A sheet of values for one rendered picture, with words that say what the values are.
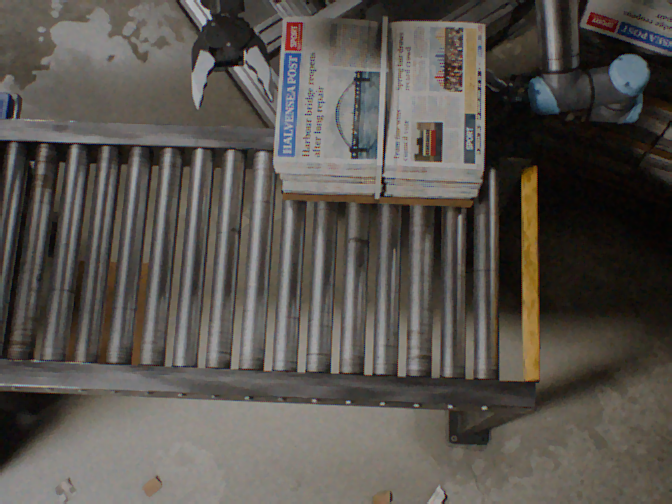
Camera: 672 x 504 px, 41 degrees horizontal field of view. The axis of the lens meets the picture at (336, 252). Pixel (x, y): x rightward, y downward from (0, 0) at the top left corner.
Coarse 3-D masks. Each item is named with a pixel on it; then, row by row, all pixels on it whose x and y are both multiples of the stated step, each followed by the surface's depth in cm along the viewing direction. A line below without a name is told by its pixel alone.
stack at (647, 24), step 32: (608, 0) 186; (640, 0) 186; (608, 32) 184; (640, 32) 184; (608, 64) 194; (544, 128) 235; (576, 128) 229; (608, 128) 221; (640, 128) 215; (544, 160) 253; (608, 160) 238; (640, 160) 234; (608, 192) 259; (640, 192) 248
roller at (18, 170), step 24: (24, 144) 184; (24, 168) 184; (0, 192) 181; (24, 192) 184; (0, 216) 179; (0, 240) 178; (0, 264) 177; (0, 288) 176; (0, 312) 175; (0, 336) 175
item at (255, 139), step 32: (0, 128) 184; (32, 128) 184; (64, 128) 184; (96, 128) 184; (128, 128) 184; (160, 128) 184; (192, 128) 183; (224, 128) 183; (256, 128) 183; (32, 160) 194; (64, 160) 193; (96, 160) 192; (512, 160) 181
